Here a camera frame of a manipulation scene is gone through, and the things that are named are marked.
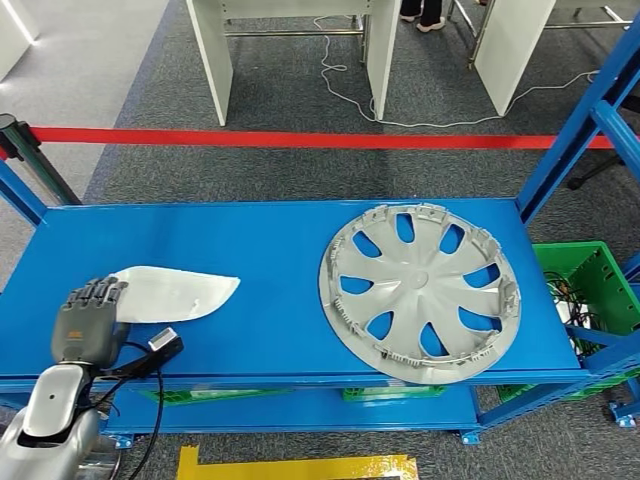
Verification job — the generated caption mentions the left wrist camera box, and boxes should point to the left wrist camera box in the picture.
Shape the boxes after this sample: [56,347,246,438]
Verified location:
[147,327,184,366]

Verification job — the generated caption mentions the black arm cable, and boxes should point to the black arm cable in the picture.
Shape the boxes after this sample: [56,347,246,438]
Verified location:
[92,341,166,480]

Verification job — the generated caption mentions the white plastic car part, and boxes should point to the white plastic car part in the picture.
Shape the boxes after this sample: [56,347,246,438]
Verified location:
[109,266,242,325]

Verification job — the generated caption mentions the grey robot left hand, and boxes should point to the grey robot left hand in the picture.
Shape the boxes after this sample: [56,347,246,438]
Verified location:
[51,276,132,370]

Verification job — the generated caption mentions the person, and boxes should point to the person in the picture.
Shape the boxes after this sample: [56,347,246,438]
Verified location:
[398,0,447,34]

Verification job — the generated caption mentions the black office chair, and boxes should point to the black office chair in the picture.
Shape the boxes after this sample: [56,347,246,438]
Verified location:
[566,92,640,192]

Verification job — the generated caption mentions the chrome stanchion post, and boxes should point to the chrome stanchion post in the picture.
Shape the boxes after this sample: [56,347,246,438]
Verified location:
[0,113,82,207]

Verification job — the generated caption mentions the black cable bundle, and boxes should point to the black cable bundle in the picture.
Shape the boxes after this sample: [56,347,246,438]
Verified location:
[543,270,608,362]

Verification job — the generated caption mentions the grey plastic hubcap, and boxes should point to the grey plastic hubcap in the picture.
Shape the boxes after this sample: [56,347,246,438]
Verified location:
[318,203,522,387]

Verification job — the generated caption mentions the white plinth with light strips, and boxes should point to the white plinth with light strips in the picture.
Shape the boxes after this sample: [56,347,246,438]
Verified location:
[0,0,40,84]

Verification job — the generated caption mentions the green plastic crate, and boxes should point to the green plastic crate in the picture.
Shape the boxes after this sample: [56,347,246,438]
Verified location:
[342,385,450,403]
[139,388,292,407]
[494,240,640,403]

